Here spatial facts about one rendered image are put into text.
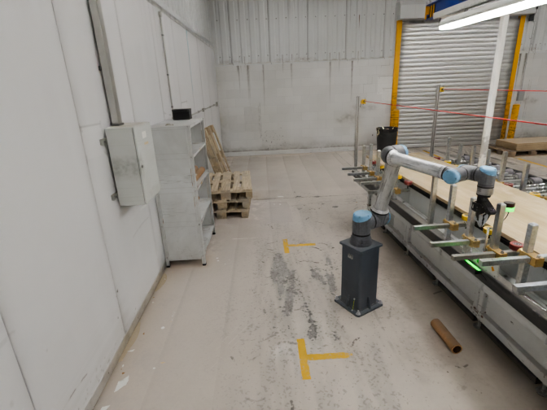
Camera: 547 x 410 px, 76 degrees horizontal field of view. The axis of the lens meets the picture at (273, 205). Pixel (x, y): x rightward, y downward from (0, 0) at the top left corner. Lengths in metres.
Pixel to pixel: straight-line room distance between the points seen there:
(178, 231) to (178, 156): 0.83
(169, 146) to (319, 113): 6.85
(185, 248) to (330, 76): 7.19
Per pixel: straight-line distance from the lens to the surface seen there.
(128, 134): 2.81
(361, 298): 3.17
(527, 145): 10.38
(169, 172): 3.74
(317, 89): 10.00
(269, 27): 10.00
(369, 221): 2.94
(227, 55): 9.95
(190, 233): 3.91
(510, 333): 3.07
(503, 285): 2.55
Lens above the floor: 1.90
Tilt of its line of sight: 19 degrees down
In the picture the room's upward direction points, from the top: 3 degrees counter-clockwise
